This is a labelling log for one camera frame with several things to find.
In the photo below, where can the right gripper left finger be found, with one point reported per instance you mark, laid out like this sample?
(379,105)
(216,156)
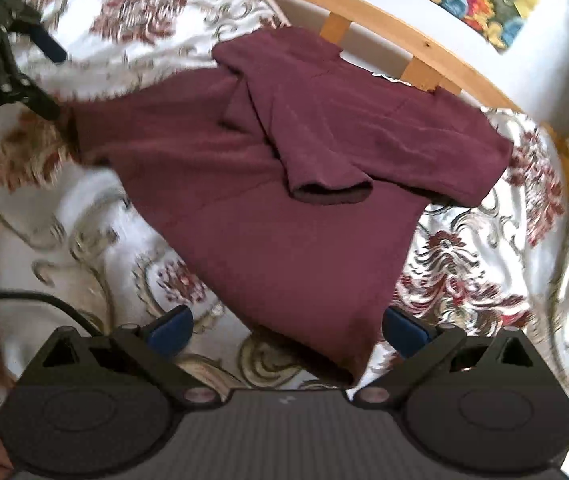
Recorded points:
(153,348)

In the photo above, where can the wooden bed frame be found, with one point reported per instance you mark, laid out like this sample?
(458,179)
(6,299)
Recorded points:
(431,64)

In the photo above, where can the maroon small shirt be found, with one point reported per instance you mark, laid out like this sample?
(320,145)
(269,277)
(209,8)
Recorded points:
(291,182)

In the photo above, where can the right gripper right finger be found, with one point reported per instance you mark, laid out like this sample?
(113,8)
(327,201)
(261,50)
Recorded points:
(423,349)

